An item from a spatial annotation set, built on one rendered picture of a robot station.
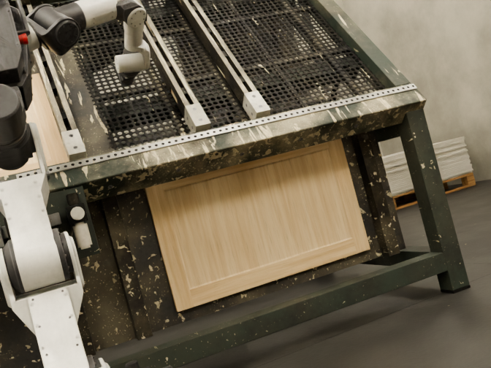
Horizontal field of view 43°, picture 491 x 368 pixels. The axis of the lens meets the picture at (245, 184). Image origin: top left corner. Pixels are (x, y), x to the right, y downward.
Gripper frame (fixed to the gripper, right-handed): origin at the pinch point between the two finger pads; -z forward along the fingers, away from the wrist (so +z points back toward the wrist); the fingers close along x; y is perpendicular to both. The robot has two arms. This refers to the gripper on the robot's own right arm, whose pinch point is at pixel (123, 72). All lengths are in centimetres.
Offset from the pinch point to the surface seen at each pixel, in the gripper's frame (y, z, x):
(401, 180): -316, -300, -123
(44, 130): 36.4, 12.1, -17.4
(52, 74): 27.5, -2.2, 4.7
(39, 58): 30.4, -10.2, 12.9
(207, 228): -15, 15, -70
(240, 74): -45.1, 13.1, -11.2
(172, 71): -19.8, 2.7, -3.6
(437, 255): -102, 40, -104
